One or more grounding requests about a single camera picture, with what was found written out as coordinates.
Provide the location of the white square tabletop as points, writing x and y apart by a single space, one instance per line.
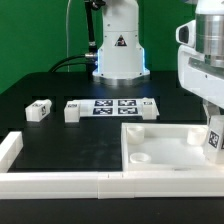
164 147

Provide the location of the AprilTag base sheet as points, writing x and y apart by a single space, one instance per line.
110 107

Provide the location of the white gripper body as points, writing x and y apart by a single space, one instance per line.
201 59

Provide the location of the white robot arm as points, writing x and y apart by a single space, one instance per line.
113 39

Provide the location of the white U-shaped obstacle fence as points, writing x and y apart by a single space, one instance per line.
58 185

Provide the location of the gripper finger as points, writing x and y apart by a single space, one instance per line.
210 110

